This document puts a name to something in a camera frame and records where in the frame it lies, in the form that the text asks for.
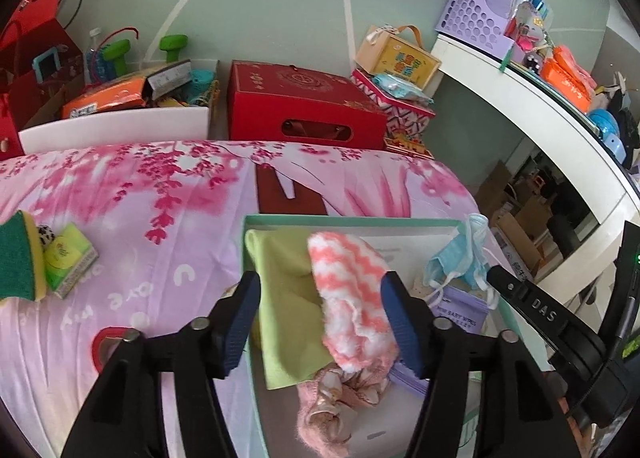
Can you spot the purple perforated basket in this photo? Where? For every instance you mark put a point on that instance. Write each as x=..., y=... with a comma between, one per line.
x=475, y=13

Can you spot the orange carton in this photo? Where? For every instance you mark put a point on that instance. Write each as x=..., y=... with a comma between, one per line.
x=100, y=98

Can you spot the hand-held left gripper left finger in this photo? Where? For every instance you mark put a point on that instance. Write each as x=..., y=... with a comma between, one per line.
x=240, y=328

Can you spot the brown cardboard box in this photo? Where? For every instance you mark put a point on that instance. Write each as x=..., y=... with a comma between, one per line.
x=500, y=183

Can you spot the pink floral bedsheet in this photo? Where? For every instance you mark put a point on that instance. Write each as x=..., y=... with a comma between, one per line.
x=175, y=218

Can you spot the pink knit cloth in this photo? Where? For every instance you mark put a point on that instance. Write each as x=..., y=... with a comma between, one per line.
x=325, y=408

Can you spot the light blue wipes pack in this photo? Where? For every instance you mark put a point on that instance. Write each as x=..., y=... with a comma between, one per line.
x=400, y=86

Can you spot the pile of small toys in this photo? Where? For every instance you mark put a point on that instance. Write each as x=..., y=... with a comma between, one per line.
x=530, y=33

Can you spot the light green cloth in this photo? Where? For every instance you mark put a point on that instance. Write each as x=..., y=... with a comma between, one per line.
x=285, y=298

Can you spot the grey striped box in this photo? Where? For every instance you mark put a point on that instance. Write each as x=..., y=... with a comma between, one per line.
x=167, y=78

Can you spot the green tissue packet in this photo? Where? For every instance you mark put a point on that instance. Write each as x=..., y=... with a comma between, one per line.
x=65, y=253

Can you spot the teal plastic toy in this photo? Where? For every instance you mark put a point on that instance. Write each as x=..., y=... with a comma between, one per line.
x=202, y=83

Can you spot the green dumbbell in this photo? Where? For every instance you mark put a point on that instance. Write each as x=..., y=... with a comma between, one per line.
x=172, y=46
x=117, y=53

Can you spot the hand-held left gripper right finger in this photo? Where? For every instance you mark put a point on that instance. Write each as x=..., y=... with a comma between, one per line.
x=402, y=328

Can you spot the black white spotted toy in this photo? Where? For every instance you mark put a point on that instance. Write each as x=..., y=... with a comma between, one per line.
x=45, y=235

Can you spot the printed cardboard box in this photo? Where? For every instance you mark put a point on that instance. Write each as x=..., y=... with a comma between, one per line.
x=520, y=238

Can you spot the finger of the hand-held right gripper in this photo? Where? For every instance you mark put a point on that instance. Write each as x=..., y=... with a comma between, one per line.
x=530, y=303

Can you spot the small blue framed device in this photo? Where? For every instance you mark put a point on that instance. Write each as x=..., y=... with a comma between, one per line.
x=39, y=66

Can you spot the red tape roll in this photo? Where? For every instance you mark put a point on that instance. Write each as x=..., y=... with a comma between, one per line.
x=100, y=335

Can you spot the purple wipes pack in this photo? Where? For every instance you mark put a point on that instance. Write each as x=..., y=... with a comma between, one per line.
x=460, y=313

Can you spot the pink white striped fuzzy sock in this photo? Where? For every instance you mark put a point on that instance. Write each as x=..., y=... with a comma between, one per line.
x=345, y=298

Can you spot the orange packet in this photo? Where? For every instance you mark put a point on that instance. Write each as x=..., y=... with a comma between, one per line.
x=567, y=78

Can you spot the clear water bottle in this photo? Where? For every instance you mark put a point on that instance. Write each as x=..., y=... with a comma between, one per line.
x=95, y=58

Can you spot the white storage bin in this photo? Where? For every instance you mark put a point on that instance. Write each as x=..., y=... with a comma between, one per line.
x=115, y=128

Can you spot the small red handbag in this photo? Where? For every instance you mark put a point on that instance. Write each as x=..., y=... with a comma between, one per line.
x=7, y=128

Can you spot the green and yellow scrubbing sponge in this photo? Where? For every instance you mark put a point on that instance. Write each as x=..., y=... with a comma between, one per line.
x=17, y=253

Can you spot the white curved desk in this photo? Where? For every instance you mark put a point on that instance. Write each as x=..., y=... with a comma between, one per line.
x=500, y=83

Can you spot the large red paper bag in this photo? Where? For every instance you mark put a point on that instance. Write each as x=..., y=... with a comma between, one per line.
x=45, y=38

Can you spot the white tray with teal rim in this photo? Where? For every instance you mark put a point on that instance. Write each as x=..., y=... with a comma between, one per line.
x=400, y=245

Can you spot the blue face mask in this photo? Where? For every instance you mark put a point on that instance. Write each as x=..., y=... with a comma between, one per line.
x=455, y=263

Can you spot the blue round container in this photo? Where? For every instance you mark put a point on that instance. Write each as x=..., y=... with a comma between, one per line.
x=607, y=131

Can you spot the red gift box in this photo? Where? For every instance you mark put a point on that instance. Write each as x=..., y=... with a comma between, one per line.
x=300, y=98

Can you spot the small gold and red box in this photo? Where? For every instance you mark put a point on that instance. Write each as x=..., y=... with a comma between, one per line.
x=407, y=146

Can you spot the red white patterned tin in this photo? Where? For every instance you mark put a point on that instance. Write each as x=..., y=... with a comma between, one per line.
x=405, y=121

